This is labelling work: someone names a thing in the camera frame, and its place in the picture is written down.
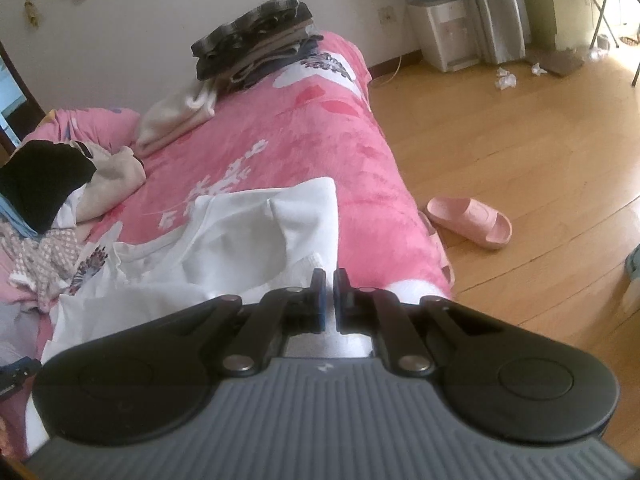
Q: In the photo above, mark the black garment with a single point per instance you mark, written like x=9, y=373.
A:
x=45, y=180

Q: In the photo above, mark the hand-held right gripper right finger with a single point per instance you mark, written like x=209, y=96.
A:
x=342, y=310

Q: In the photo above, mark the beige curtain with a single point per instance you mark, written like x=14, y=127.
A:
x=495, y=5

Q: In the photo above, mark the light blue garment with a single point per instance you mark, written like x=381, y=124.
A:
x=15, y=220

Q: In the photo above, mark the folded cream clothes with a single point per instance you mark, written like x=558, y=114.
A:
x=175, y=115

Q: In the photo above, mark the houndstooth knit garment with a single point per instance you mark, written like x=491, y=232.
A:
x=50, y=260

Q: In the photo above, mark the white crumpled shirt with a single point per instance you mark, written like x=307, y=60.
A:
x=70, y=210

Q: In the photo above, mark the white water dispenser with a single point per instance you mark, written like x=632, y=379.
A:
x=445, y=35

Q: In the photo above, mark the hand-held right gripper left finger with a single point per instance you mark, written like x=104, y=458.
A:
x=320, y=310

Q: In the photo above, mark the crumpled white tissue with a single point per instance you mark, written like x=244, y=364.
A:
x=539, y=69
x=506, y=79

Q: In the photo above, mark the light blue bin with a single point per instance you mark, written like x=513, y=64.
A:
x=634, y=265

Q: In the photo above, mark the yellow hanging cloth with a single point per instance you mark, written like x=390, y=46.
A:
x=32, y=15

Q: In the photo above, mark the cream fleece garment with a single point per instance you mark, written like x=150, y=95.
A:
x=112, y=180

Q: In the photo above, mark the white bear outline sweatshirt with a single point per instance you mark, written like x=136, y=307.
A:
x=235, y=245

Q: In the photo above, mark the brown cardboard piece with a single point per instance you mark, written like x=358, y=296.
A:
x=555, y=62

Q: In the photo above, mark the pink floral blanket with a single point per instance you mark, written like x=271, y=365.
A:
x=310, y=135

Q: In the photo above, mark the stack of folded dark clothes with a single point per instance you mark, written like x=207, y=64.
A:
x=255, y=40

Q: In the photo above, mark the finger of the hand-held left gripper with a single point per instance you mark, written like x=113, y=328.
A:
x=20, y=377

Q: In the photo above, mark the pink slipper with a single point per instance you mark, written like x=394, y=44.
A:
x=470, y=220

